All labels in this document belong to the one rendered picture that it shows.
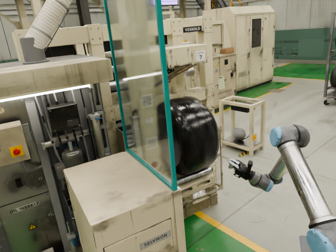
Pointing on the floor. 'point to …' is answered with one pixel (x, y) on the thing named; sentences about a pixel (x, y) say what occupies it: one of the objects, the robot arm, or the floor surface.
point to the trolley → (329, 68)
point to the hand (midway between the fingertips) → (229, 160)
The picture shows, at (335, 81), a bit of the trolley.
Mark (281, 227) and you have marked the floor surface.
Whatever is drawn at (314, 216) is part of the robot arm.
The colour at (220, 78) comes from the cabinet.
